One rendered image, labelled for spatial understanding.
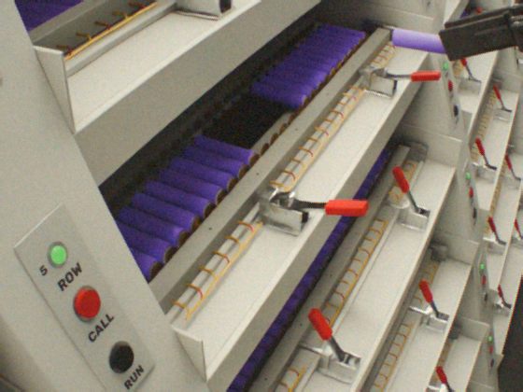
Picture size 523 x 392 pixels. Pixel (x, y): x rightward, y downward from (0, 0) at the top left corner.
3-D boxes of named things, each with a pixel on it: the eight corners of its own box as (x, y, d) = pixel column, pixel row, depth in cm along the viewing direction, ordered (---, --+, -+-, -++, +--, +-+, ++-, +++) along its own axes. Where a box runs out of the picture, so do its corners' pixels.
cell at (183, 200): (155, 191, 57) (215, 213, 55) (144, 203, 56) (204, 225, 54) (153, 175, 56) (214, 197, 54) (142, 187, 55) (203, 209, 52)
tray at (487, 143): (515, 107, 152) (526, 63, 143) (476, 248, 110) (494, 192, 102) (447, 86, 159) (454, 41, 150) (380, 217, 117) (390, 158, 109)
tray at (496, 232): (524, 169, 161) (536, 129, 152) (486, 321, 119) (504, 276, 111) (460, 148, 168) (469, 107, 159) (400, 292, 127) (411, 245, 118)
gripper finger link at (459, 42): (517, 43, 49) (517, 46, 48) (450, 59, 53) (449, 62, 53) (507, 12, 48) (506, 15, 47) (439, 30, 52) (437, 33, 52)
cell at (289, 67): (281, 71, 75) (330, 84, 73) (275, 77, 74) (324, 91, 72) (281, 59, 74) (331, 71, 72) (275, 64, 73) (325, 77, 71)
